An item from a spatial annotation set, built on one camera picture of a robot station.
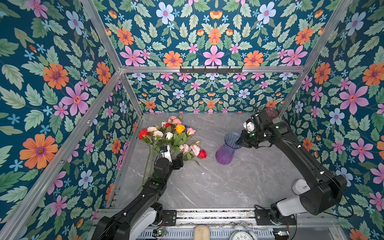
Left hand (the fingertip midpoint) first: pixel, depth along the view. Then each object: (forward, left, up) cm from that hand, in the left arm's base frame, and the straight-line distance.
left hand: (178, 150), depth 83 cm
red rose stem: (+2, -14, -11) cm, 17 cm away
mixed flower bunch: (+20, +6, -8) cm, 23 cm away
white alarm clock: (-39, -29, -9) cm, 50 cm away
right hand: (-2, -31, +9) cm, 32 cm away
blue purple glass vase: (-5, -25, +3) cm, 26 cm away
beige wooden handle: (-38, -11, -9) cm, 40 cm away
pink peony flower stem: (+4, -5, -10) cm, 12 cm away
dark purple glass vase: (+22, -61, +4) cm, 65 cm away
